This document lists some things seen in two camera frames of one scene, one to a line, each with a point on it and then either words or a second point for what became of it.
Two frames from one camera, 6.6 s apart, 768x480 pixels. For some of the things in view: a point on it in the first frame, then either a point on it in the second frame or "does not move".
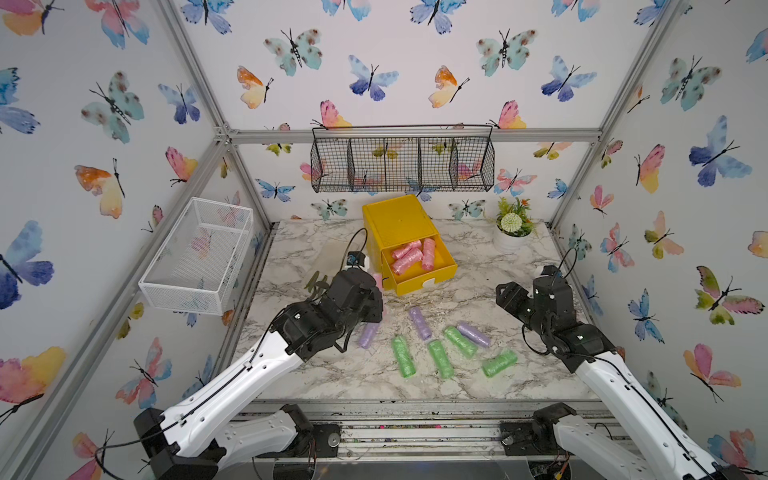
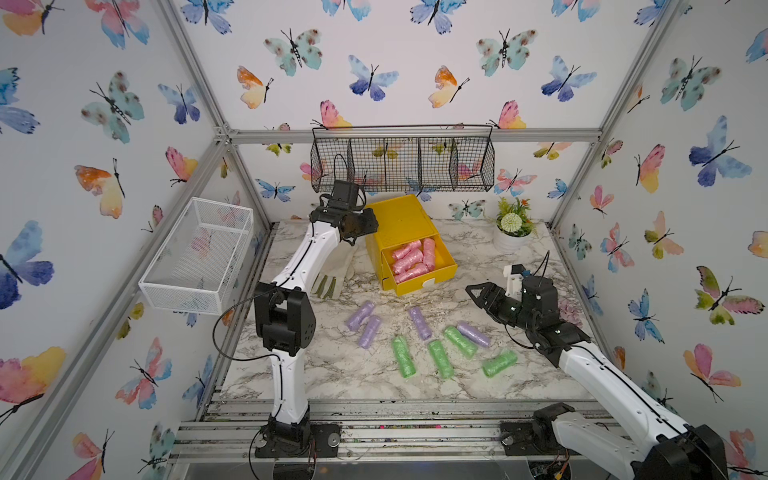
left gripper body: (366, 309) → (361, 224)
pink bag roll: (406, 256) does not move
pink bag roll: (428, 259) does not move
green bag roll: (498, 364) does not move
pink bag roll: (378, 278) → (414, 271)
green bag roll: (404, 356) does not move
